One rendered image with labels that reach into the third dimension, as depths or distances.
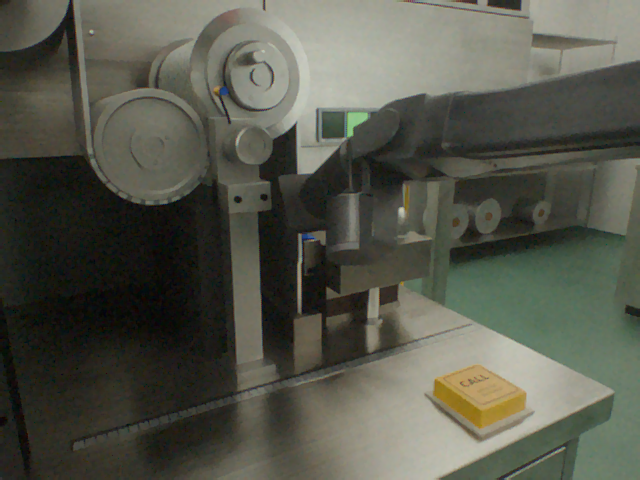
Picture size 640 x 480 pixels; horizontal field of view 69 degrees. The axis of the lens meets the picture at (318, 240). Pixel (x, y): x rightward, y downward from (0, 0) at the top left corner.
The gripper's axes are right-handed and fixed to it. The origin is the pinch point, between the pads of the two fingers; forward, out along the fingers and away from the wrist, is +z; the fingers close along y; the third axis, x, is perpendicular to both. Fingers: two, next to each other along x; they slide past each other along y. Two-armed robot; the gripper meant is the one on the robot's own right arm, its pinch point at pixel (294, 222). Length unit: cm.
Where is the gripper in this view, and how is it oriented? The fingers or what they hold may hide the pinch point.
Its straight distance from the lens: 64.1
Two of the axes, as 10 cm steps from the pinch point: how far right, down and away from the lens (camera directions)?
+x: -2.5, -9.5, 2.0
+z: -4.1, 2.9, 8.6
